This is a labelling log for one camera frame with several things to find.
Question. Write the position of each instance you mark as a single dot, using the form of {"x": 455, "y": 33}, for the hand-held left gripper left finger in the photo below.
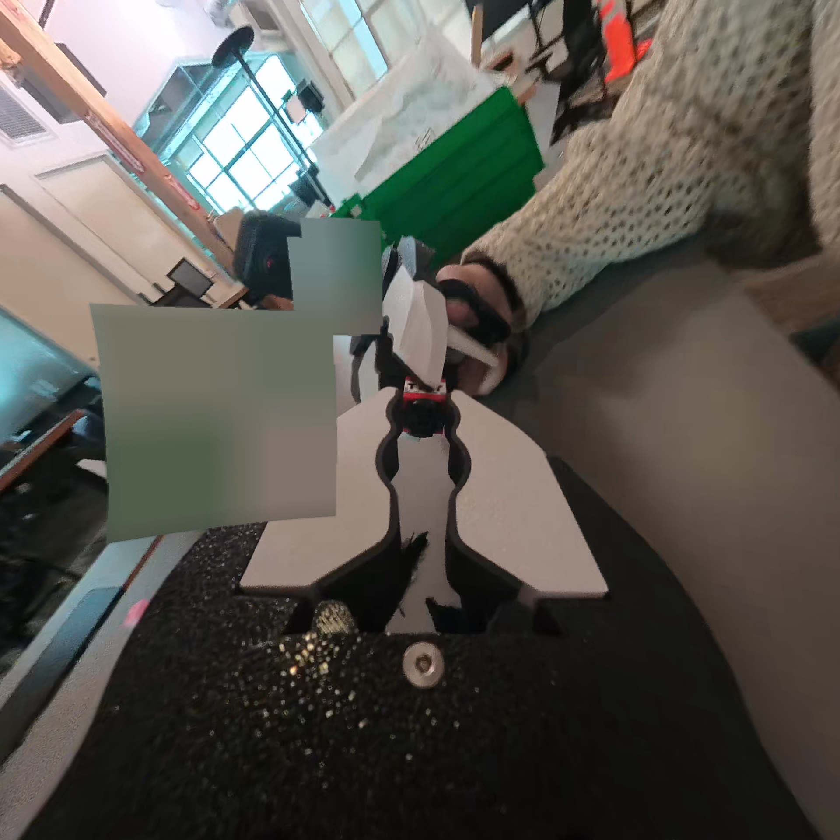
{"x": 354, "y": 485}

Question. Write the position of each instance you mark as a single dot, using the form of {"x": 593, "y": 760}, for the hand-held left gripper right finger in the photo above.
{"x": 525, "y": 518}

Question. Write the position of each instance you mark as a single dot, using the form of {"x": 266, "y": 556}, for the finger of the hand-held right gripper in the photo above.
{"x": 417, "y": 328}

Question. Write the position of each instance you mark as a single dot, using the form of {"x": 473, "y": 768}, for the red lego block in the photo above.
{"x": 423, "y": 394}

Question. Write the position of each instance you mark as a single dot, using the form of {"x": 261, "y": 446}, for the person's right forearm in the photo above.
{"x": 656, "y": 144}

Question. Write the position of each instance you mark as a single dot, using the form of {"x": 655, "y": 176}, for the person's right hand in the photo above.
{"x": 467, "y": 313}

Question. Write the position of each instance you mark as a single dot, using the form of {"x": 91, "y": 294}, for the black computer monitor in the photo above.
{"x": 190, "y": 275}

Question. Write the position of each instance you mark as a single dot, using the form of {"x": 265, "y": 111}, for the green storage bin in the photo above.
{"x": 459, "y": 164}

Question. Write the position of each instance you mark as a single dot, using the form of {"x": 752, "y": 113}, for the black round lamp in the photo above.
{"x": 234, "y": 43}

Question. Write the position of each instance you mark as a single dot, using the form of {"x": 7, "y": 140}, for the wooden beam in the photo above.
{"x": 65, "y": 85}

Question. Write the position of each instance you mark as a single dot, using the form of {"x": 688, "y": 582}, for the black keyboard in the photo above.
{"x": 59, "y": 636}

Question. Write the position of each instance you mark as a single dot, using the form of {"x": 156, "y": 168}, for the orange traffic cone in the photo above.
{"x": 620, "y": 46}

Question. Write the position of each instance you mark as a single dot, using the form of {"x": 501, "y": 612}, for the black wall box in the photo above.
{"x": 59, "y": 85}

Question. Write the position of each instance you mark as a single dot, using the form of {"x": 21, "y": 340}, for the wall air vent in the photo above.
{"x": 19, "y": 115}

